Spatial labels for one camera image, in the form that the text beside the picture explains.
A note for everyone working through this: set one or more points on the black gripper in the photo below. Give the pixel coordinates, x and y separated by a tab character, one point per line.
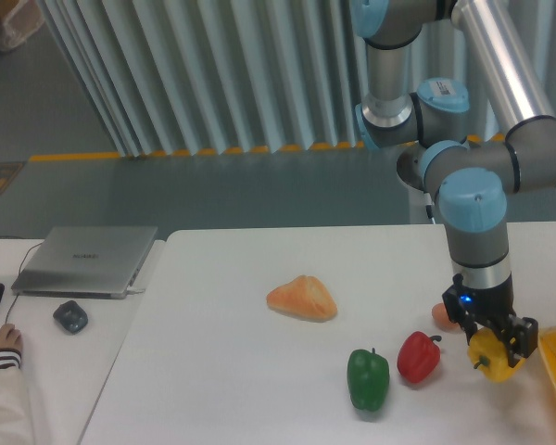
474	308

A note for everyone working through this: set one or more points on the yellow bell pepper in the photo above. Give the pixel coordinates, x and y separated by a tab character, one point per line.
489	356

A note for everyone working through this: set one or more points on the striped sleeve forearm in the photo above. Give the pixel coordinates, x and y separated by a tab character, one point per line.
15	409

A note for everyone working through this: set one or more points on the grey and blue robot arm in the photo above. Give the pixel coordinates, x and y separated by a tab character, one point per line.
468	185

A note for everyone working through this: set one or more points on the red bell pepper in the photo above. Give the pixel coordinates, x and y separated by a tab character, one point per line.
418	357

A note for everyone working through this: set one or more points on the green bell pepper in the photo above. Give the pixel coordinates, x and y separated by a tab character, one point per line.
368	380

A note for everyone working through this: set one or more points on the person's hand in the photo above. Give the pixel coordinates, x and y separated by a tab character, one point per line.
11	338

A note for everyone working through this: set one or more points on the brown egg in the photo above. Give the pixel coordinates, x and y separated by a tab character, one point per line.
441	318

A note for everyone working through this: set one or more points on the triangular bread loaf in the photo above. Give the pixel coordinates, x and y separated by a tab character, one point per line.
304	297

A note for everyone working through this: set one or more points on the silver closed laptop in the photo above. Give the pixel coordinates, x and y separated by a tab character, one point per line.
86	261

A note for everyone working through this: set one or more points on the cardboard box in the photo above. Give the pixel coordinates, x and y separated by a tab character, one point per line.
19	20

